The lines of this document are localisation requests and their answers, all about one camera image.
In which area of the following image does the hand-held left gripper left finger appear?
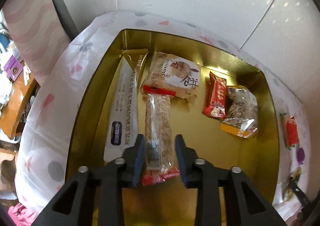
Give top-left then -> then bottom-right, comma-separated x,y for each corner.
32,134 -> 146,226

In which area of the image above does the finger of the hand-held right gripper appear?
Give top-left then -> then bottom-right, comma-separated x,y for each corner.
287,178 -> 311,213

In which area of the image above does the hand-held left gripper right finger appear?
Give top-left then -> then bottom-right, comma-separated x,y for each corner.
174,134 -> 288,226

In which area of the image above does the yellow and black sachet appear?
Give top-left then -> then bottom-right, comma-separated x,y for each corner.
282,166 -> 303,203

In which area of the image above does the gold tin box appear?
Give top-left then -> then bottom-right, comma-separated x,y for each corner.
65,28 -> 280,226

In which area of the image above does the cereal bar with red ends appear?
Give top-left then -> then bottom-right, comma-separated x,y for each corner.
142,84 -> 181,187

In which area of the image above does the long white snack packet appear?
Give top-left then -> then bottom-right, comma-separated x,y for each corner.
103,49 -> 149,162

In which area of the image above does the small red snack packet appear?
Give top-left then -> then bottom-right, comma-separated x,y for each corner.
202,71 -> 227,119

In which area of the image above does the clear nut packet orange end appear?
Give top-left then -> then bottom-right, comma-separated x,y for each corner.
220,85 -> 259,139

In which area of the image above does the clear flaky pastry packet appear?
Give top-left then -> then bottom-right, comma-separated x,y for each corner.
143,51 -> 202,104

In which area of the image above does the purple snack packet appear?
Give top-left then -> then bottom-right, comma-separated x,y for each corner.
297,147 -> 306,164

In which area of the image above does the red packet with cream edge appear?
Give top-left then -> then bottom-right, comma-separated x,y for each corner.
280,112 -> 300,151

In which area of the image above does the patterned white tablecloth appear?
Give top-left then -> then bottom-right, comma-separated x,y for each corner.
15,12 -> 312,226

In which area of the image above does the pink cloth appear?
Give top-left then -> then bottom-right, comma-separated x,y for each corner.
7,203 -> 38,226

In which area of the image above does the wooden side table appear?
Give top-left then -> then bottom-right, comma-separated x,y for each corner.
0,63 -> 38,139

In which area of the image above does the purple box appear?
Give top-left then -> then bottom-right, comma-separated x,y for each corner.
3,56 -> 23,81

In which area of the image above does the pink patterned curtain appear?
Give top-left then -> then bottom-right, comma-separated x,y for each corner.
2,0 -> 73,87

